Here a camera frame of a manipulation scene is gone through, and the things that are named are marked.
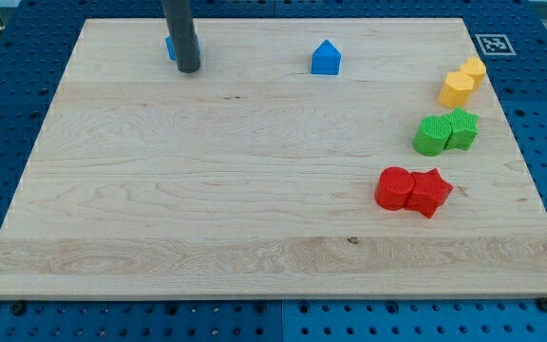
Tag blue house-shaped block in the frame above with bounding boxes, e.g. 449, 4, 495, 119
311, 40, 342, 75

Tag light wooden board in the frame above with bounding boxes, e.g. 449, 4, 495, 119
0, 18, 547, 300

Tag green cylinder block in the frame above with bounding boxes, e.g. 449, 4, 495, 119
412, 116, 452, 157

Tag red cylinder block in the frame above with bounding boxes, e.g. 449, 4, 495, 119
374, 166, 415, 211

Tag red star block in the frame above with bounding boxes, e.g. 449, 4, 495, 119
405, 168, 454, 219

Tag green star block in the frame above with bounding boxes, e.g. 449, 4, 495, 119
443, 107, 480, 151

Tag yellow heart block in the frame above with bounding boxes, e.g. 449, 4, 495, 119
460, 56, 486, 91

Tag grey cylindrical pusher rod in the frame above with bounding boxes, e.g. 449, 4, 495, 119
161, 0, 201, 73

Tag yellow hexagon block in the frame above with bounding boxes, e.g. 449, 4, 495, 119
438, 71, 474, 108

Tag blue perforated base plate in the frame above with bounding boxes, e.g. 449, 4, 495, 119
0, 1, 547, 341

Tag blue cube block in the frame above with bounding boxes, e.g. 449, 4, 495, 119
164, 36, 176, 61

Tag white fiducial marker tag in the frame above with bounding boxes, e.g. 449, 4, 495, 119
475, 33, 516, 56

